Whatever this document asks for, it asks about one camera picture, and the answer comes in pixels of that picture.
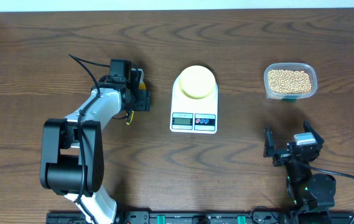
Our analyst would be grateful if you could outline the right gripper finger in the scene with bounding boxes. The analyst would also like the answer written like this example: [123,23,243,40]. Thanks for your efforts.
[303,120,324,144]
[263,127,275,157]

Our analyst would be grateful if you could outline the yellow measuring scoop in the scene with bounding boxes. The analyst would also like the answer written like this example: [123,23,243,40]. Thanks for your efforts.
[126,82,146,125]

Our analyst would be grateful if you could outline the pale yellow bowl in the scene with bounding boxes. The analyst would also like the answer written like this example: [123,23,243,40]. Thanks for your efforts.
[179,65,216,100]

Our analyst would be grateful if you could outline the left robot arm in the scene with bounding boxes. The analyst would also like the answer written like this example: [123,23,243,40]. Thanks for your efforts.
[40,69,151,223]

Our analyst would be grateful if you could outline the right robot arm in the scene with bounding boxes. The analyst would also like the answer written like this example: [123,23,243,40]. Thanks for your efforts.
[263,121,336,223]

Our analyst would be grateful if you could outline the white digital kitchen scale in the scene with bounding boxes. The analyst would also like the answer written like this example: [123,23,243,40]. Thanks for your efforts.
[169,75,218,134]

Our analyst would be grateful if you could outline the clear plastic container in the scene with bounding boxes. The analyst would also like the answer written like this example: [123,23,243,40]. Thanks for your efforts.
[264,63,318,101]

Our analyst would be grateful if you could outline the soybeans in container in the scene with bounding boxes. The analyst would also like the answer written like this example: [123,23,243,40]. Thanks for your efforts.
[268,70,313,94]

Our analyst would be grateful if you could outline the right black cable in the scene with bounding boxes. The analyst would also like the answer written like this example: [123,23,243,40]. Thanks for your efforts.
[304,163,354,224]

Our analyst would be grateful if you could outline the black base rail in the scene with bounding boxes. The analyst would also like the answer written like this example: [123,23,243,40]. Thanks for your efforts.
[44,210,354,224]

